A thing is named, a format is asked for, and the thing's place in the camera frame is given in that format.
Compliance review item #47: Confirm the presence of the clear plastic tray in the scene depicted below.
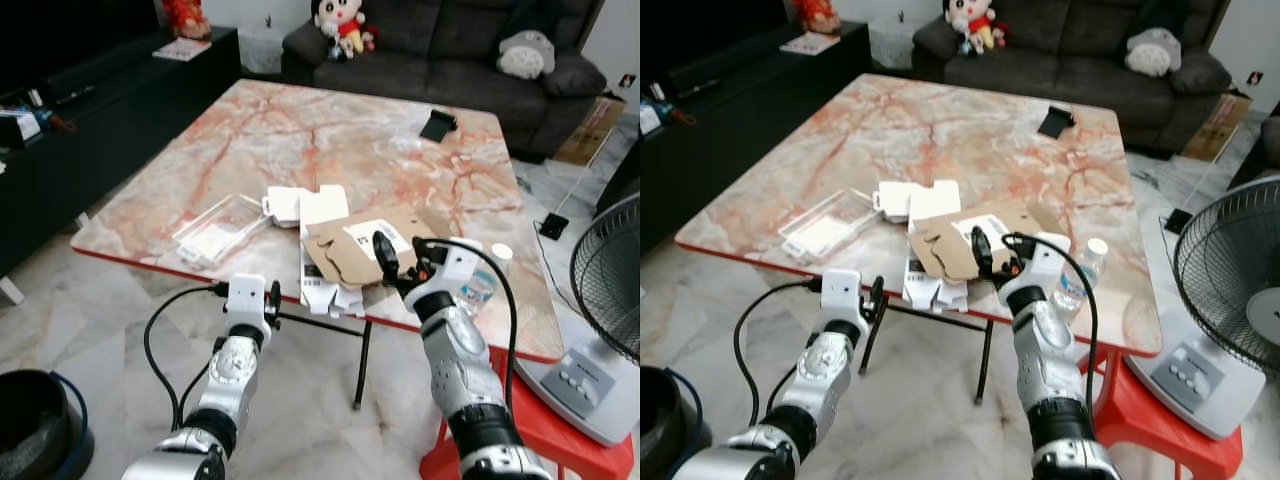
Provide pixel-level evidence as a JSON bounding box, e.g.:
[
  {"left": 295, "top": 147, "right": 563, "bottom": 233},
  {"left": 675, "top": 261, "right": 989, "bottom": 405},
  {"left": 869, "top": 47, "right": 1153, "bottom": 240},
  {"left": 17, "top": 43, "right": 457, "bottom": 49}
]
[
  {"left": 171, "top": 192, "right": 272, "bottom": 267},
  {"left": 777, "top": 187, "right": 887, "bottom": 260}
]

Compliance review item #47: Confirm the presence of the small white tabbed carton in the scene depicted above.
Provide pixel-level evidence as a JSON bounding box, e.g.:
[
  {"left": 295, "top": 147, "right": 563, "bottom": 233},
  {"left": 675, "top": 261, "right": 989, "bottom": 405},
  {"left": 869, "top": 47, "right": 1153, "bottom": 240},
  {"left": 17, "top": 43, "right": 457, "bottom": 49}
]
[
  {"left": 873, "top": 182, "right": 917, "bottom": 224},
  {"left": 261, "top": 186, "right": 307, "bottom": 229}
]

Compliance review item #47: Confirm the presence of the brown cardboard box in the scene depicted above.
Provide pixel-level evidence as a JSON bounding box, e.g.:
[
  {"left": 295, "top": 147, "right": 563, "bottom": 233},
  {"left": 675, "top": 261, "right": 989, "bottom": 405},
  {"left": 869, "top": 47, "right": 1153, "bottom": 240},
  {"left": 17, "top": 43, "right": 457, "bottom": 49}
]
[
  {"left": 553, "top": 94, "right": 627, "bottom": 168},
  {"left": 1181, "top": 89, "right": 1254, "bottom": 162}
]

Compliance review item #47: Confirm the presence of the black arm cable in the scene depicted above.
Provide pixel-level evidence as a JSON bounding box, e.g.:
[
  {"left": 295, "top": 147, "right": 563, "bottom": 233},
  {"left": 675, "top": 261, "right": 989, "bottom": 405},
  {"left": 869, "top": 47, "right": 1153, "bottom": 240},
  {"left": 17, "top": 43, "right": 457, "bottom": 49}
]
[
  {"left": 143, "top": 282, "right": 231, "bottom": 432},
  {"left": 414, "top": 237, "right": 519, "bottom": 413},
  {"left": 733, "top": 277, "right": 824, "bottom": 428},
  {"left": 1002, "top": 231, "right": 1100, "bottom": 403}
]

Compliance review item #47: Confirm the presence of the clear plastic water bottle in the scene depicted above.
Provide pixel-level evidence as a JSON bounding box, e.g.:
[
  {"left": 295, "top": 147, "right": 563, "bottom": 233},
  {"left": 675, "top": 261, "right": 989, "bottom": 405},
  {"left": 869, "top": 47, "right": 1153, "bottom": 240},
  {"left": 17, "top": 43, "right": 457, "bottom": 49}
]
[
  {"left": 458, "top": 243, "right": 514, "bottom": 320},
  {"left": 1053, "top": 237, "right": 1110, "bottom": 314}
]

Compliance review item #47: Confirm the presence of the dark grey fabric sofa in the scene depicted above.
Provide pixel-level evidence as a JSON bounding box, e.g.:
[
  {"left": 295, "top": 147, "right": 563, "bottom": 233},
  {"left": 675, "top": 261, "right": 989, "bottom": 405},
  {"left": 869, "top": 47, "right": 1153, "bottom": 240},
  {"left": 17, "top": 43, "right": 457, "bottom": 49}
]
[
  {"left": 911, "top": 0, "right": 1234, "bottom": 158},
  {"left": 281, "top": 0, "right": 609, "bottom": 158}
]

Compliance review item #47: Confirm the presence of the red plastic stool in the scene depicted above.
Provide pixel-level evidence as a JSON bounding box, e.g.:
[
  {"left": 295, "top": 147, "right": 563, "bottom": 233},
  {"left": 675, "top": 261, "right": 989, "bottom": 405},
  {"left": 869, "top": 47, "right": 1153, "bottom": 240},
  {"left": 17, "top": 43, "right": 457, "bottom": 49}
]
[
  {"left": 419, "top": 344, "right": 637, "bottom": 480},
  {"left": 1078, "top": 348, "right": 1247, "bottom": 480}
]

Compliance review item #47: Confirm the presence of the red ornament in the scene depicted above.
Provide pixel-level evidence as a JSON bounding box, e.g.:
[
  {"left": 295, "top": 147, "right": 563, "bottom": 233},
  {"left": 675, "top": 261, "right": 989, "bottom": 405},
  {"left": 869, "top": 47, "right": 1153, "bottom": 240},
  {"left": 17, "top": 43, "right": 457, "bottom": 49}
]
[
  {"left": 792, "top": 0, "right": 842, "bottom": 35},
  {"left": 161, "top": 0, "right": 214, "bottom": 42}
]

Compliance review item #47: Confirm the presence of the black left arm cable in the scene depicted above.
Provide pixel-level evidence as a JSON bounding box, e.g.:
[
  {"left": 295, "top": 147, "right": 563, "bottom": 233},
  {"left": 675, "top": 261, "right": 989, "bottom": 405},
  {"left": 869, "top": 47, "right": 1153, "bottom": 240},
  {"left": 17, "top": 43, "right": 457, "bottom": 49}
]
[
  {"left": 143, "top": 282, "right": 231, "bottom": 432},
  {"left": 733, "top": 277, "right": 824, "bottom": 428}
]

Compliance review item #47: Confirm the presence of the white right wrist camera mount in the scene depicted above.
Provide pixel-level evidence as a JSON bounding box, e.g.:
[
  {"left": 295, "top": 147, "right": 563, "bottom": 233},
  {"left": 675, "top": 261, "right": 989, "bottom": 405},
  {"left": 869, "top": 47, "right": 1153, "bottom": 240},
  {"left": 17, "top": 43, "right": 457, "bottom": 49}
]
[
  {"left": 1018, "top": 231, "right": 1073, "bottom": 291},
  {"left": 428, "top": 239, "right": 488, "bottom": 298}
]

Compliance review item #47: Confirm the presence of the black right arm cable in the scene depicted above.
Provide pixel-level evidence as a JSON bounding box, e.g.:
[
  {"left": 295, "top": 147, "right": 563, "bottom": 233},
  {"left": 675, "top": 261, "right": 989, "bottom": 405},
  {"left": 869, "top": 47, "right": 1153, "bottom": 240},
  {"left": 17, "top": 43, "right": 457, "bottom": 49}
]
[
  {"left": 414, "top": 237, "right": 519, "bottom": 413},
  {"left": 1002, "top": 231, "right": 1100, "bottom": 403}
]

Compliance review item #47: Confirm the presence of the brown cardboard piece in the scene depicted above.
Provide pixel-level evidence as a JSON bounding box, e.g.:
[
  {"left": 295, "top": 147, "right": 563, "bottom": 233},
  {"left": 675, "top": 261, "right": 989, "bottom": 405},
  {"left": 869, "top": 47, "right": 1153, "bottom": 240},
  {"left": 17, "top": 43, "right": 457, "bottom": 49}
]
[
  {"left": 303, "top": 207, "right": 453, "bottom": 290},
  {"left": 909, "top": 203, "right": 1048, "bottom": 282}
]

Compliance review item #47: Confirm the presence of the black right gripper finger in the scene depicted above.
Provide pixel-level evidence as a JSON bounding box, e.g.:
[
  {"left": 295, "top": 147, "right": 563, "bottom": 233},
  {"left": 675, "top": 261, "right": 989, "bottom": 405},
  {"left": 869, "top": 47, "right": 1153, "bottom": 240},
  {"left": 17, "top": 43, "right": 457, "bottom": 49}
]
[
  {"left": 372, "top": 229, "right": 402, "bottom": 284},
  {"left": 969, "top": 224, "right": 998, "bottom": 279}
]

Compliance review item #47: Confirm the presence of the pink marble coffee table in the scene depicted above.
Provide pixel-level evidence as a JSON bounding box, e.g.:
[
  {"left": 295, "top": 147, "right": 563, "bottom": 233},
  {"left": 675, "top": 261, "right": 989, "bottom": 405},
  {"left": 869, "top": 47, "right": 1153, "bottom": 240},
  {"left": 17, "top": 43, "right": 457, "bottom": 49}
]
[
  {"left": 70, "top": 78, "right": 567, "bottom": 411},
  {"left": 675, "top": 72, "right": 1167, "bottom": 405}
]

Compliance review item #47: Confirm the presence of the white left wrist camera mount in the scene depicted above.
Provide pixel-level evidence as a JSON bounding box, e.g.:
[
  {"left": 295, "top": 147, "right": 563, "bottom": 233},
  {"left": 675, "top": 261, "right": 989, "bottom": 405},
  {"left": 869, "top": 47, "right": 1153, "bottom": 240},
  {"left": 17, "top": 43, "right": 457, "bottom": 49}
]
[
  {"left": 224, "top": 274, "right": 269, "bottom": 327},
  {"left": 819, "top": 267, "right": 867, "bottom": 323}
]

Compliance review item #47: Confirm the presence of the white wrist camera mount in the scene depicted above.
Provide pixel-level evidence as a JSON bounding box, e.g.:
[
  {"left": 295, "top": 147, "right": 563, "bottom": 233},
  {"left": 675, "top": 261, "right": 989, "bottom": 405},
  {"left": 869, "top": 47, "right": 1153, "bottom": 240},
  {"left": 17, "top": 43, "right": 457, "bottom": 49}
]
[
  {"left": 224, "top": 274, "right": 269, "bottom": 327},
  {"left": 819, "top": 267, "right": 867, "bottom": 323},
  {"left": 428, "top": 239, "right": 488, "bottom": 298},
  {"left": 1018, "top": 231, "right": 1073, "bottom": 291}
]

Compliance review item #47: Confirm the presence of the white booklet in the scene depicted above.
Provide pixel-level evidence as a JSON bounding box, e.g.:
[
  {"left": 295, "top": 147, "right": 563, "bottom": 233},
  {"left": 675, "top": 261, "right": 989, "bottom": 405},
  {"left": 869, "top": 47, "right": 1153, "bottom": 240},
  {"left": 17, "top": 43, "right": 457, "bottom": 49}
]
[
  {"left": 151, "top": 37, "right": 212, "bottom": 63},
  {"left": 779, "top": 32, "right": 842, "bottom": 57}
]

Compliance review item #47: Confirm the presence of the grey white plush cushion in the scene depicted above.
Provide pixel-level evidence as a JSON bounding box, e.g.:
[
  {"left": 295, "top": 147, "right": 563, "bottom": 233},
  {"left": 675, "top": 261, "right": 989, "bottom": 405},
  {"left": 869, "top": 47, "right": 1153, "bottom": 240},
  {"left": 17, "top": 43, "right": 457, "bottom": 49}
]
[
  {"left": 496, "top": 29, "right": 557, "bottom": 80},
  {"left": 1124, "top": 27, "right": 1184, "bottom": 78}
]

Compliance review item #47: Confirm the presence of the black tv cabinet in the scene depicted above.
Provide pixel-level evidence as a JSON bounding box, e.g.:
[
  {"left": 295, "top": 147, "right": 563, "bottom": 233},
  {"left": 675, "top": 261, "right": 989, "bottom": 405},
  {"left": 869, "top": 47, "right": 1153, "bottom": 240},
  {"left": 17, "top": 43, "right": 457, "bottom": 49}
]
[
  {"left": 0, "top": 27, "right": 242, "bottom": 279},
  {"left": 640, "top": 21, "right": 872, "bottom": 255}
]

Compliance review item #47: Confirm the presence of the small black box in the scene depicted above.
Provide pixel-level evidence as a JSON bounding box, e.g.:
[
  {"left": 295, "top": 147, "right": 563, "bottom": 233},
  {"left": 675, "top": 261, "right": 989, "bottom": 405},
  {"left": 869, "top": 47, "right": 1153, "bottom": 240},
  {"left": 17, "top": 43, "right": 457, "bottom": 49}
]
[
  {"left": 419, "top": 109, "right": 459, "bottom": 144},
  {"left": 1037, "top": 104, "right": 1077, "bottom": 140}
]

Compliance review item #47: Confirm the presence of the grey floor fan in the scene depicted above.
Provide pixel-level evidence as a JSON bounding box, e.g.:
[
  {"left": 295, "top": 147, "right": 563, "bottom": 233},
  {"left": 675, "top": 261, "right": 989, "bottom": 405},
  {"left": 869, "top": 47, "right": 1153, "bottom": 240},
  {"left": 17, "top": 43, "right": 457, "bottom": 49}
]
[
  {"left": 1124, "top": 174, "right": 1280, "bottom": 442},
  {"left": 514, "top": 193, "right": 641, "bottom": 447}
]

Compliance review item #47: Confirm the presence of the black haired plush doll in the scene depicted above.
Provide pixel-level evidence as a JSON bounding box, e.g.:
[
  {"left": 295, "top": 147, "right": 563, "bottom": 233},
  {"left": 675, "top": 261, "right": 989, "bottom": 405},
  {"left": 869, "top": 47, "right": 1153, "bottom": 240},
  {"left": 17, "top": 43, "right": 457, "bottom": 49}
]
[
  {"left": 944, "top": 0, "right": 1007, "bottom": 55},
  {"left": 311, "top": 0, "right": 378, "bottom": 62}
]

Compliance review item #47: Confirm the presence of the black television screen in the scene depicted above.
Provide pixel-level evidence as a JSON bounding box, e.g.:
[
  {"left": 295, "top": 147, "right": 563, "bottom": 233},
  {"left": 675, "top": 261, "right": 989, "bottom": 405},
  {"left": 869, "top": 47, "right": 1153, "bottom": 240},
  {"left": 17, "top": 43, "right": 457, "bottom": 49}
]
[
  {"left": 640, "top": 0, "right": 798, "bottom": 76},
  {"left": 0, "top": 0, "right": 163, "bottom": 99}
]

